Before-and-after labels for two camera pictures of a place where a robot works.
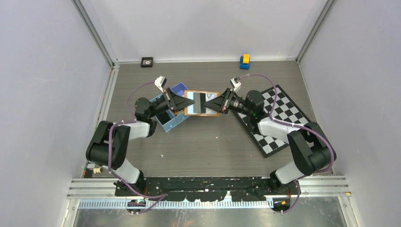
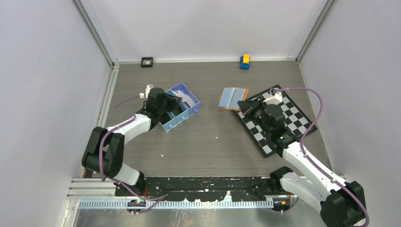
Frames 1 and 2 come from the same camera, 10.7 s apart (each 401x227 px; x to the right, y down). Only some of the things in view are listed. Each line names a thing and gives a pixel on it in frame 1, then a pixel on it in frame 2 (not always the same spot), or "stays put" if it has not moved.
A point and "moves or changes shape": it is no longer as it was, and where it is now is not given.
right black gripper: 222,102 to 250,106
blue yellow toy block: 245,61 stays put
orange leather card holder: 189,110 moves or changes shape
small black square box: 146,62 stays put
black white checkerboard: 285,111 stays put
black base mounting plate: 209,188 stays put
